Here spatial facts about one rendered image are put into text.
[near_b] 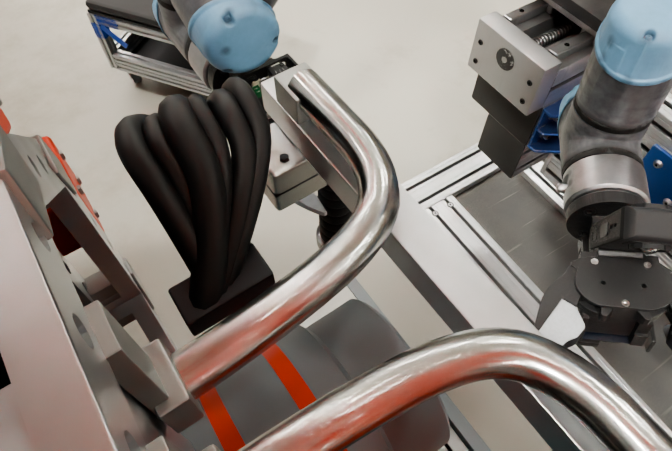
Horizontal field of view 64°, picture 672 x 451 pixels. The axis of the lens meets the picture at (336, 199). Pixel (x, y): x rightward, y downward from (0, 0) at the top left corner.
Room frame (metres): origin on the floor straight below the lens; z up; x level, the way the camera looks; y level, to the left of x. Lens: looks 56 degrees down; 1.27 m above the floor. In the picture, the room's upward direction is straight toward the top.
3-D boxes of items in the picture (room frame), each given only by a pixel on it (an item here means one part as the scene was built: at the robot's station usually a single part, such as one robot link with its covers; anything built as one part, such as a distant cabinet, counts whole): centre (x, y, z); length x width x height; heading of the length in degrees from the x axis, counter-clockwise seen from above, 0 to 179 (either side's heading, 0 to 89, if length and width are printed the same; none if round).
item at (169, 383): (0.18, 0.05, 1.03); 0.19 x 0.18 x 0.11; 125
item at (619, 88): (0.39, -0.28, 0.94); 0.11 x 0.08 x 0.11; 150
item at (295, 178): (0.29, 0.02, 0.93); 0.09 x 0.05 x 0.05; 125
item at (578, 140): (0.38, -0.28, 0.84); 0.11 x 0.08 x 0.09; 168
